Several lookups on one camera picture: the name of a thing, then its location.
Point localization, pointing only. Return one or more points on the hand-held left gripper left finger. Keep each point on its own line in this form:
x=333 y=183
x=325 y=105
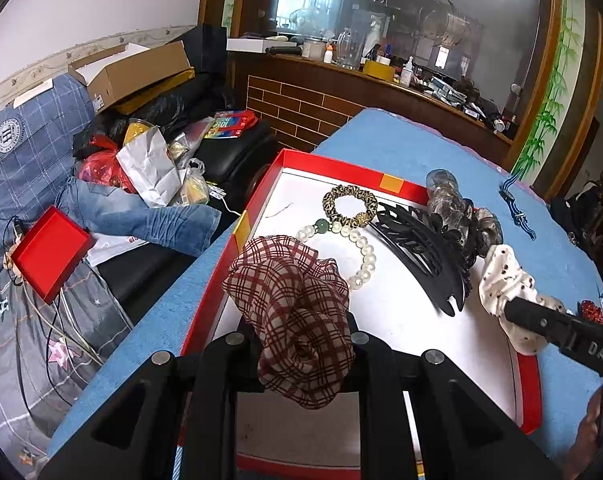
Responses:
x=216 y=360

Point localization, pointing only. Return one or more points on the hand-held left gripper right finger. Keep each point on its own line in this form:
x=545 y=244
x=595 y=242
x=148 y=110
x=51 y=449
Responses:
x=381 y=360

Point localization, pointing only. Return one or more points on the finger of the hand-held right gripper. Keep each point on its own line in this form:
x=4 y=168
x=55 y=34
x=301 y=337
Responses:
x=536 y=317

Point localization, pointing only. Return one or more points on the red gift box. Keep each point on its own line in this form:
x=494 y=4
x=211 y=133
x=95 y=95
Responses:
x=406 y=330

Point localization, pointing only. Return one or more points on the white dotted scrunchie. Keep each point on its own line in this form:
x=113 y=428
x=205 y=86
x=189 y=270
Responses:
x=501 y=275

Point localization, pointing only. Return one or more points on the red plaid scrunchie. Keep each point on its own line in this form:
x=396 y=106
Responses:
x=291 y=310

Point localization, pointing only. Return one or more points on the black claw hair clip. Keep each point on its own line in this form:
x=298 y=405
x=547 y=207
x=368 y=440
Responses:
x=416 y=250

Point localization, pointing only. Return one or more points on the person's right hand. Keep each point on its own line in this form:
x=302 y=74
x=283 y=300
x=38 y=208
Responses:
x=590 y=430

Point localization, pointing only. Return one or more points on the red dotted scrunchie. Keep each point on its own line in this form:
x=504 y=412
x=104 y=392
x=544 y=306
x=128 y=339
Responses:
x=591 y=311

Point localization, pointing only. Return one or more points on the black cloth bag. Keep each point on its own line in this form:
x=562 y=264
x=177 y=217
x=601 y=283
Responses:
x=581 y=205

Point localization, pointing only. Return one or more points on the blue hair clip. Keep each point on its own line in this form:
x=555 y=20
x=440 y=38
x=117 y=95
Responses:
x=507 y=191

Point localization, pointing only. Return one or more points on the blue denim jeans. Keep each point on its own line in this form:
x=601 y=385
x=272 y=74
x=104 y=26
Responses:
x=151 y=217

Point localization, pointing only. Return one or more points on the clear plastic bag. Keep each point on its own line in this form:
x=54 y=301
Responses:
x=195 y=185

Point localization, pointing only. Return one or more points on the small red box lid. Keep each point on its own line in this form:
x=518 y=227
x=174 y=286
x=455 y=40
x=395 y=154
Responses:
x=51 y=250

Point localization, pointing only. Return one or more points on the crumpled white paper bag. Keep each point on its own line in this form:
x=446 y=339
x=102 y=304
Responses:
x=149 y=170

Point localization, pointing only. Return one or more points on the black leather sofa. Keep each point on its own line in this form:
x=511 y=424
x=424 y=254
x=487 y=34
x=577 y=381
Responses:
x=241 y=155

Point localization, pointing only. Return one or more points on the bamboo painted panel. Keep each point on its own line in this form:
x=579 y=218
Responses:
x=556 y=100

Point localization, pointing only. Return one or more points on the red plastic bag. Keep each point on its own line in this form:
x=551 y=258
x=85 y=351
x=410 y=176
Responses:
x=101 y=167

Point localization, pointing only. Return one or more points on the colourful flat box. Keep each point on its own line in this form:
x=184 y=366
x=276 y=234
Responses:
x=229 y=125

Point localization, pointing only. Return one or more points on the yellow packet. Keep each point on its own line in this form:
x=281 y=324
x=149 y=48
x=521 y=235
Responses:
x=135 y=131

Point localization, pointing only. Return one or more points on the wooden brick-pattern counter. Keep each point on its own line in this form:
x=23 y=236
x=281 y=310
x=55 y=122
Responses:
x=301 y=105

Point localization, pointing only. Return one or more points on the blue plaid shirt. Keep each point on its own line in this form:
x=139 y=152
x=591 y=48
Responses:
x=26 y=160

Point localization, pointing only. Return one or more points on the white pump bottle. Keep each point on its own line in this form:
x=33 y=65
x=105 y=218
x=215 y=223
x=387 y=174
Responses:
x=406 y=74

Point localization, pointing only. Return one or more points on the open cardboard box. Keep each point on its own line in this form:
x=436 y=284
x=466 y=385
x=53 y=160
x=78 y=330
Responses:
x=141 y=72

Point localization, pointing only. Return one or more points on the black speaker box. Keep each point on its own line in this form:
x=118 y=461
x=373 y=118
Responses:
x=209 y=50

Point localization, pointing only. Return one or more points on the small white bottle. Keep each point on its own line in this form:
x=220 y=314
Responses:
x=329 y=54

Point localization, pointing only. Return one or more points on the clear glass pitcher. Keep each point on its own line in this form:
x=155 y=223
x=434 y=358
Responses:
x=350 y=47

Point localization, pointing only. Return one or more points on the flat white box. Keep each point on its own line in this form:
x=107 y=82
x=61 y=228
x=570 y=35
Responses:
x=246 y=45

